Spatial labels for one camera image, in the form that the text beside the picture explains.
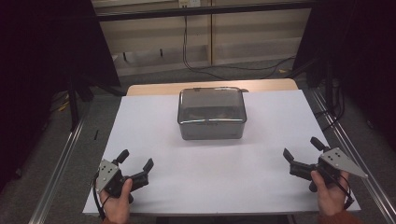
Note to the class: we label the black horizontal bar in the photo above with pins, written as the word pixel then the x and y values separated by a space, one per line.
pixel 202 11

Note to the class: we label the black curtain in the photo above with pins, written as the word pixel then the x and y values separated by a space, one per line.
pixel 37 62
pixel 367 56

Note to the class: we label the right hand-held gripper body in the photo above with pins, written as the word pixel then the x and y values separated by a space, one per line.
pixel 337 161

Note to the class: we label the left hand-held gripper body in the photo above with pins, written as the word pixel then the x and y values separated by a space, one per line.
pixel 107 175

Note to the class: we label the white table sheet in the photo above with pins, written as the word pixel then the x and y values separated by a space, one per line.
pixel 193 177

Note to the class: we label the black metal stand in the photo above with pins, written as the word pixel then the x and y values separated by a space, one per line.
pixel 73 109
pixel 329 93

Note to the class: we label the small black floor item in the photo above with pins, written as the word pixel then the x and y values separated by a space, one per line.
pixel 96 134

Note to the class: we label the person's left hand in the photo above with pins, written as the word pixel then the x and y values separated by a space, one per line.
pixel 117 206

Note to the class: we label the grey metal box with lid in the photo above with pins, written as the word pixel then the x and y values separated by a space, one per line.
pixel 211 113

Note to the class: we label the aluminium frame rail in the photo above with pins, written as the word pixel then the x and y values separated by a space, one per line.
pixel 378 199
pixel 58 175

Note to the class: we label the small yellow floor item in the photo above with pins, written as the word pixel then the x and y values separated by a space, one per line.
pixel 63 106

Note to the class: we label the person's right hand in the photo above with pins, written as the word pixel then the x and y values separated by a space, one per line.
pixel 330 197

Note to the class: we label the white wall outlet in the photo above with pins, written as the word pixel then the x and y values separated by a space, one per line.
pixel 190 3

